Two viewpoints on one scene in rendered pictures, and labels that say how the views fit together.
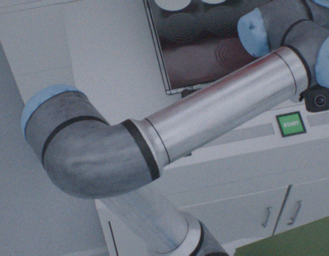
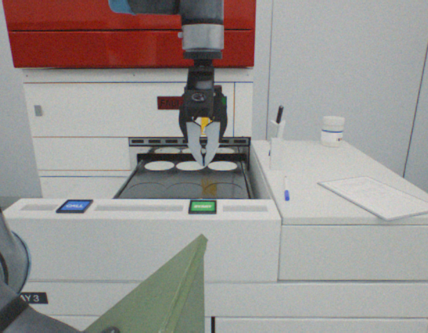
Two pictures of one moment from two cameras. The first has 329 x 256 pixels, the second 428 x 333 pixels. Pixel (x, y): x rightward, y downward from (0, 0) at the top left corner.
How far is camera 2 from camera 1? 1.10 m
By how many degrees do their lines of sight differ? 43
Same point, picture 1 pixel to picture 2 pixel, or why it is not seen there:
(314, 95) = (192, 93)
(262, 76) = not seen: outside the picture
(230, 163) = (125, 234)
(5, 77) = not seen: hidden behind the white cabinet
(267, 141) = (169, 214)
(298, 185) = (223, 320)
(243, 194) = not seen: hidden behind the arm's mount
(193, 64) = (147, 190)
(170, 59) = (132, 186)
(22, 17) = (60, 182)
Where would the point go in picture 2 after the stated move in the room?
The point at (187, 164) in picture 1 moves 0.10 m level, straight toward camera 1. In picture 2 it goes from (72, 218) to (33, 245)
